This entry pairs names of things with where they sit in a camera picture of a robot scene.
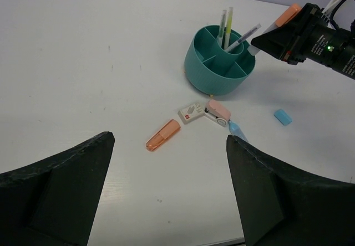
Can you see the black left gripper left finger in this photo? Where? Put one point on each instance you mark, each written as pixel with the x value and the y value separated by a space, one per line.
pixel 54 201

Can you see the purple gel pen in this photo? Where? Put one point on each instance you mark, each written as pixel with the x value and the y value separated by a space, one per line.
pixel 243 38

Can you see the orange capsule correction tape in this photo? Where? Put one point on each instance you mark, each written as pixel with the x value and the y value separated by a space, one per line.
pixel 163 135

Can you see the white staple box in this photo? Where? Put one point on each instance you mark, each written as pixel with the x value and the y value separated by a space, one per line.
pixel 191 112

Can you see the green gel pen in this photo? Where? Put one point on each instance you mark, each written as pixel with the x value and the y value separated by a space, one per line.
pixel 222 27

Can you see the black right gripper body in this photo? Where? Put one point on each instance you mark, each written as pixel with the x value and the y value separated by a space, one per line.
pixel 308 36

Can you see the teal round divided organizer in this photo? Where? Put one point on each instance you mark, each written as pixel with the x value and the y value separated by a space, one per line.
pixel 213 71

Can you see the yellow gel pen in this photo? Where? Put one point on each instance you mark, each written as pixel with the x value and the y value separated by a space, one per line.
pixel 228 28

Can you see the blue highlighter marker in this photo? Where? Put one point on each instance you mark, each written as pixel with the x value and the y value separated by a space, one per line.
pixel 235 130

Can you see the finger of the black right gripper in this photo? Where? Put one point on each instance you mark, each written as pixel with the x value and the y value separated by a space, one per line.
pixel 286 42

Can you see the grey translucent highlighter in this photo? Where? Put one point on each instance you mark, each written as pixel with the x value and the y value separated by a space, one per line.
pixel 285 17

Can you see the blue eraser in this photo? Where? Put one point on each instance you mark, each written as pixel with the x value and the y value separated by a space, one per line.
pixel 283 117

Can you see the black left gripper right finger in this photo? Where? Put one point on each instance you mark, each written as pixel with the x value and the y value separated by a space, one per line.
pixel 280 204

